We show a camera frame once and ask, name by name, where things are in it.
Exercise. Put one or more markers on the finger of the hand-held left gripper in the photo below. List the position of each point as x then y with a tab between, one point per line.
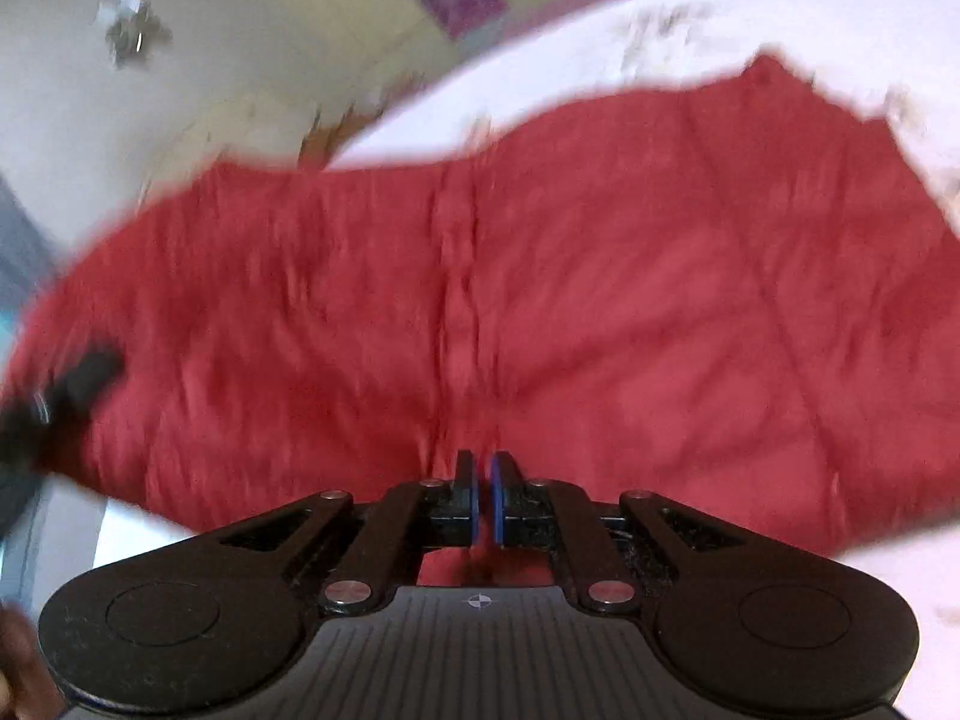
86	379

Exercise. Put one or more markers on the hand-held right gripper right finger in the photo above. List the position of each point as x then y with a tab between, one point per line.
496	499

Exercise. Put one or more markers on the cream round headboard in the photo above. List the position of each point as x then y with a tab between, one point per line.
247	127

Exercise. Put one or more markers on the red down jacket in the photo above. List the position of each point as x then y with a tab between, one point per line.
525	277

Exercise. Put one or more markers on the cream wardrobe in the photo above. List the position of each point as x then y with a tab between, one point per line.
352	22

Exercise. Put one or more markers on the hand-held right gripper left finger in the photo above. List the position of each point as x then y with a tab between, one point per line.
471	499

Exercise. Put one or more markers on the silver wall lamp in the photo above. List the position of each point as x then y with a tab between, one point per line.
135	26

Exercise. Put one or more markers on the grey curtain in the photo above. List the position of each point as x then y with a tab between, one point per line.
19	240

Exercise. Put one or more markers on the orange brown bag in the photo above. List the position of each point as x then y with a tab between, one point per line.
326	139

